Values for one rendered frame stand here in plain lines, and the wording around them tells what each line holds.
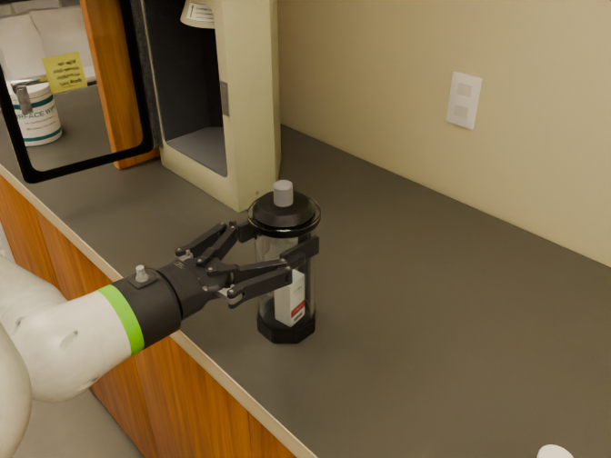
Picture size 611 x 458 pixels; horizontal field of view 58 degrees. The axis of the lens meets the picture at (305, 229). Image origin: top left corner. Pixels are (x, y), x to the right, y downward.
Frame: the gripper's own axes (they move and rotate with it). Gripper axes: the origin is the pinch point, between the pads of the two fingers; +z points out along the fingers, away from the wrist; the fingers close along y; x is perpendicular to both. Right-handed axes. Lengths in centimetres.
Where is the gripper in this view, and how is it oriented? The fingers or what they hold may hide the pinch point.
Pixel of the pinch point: (283, 236)
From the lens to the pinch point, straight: 84.0
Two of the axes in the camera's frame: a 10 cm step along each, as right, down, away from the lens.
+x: 0.0, 8.3, 5.6
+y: -6.8, -4.1, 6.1
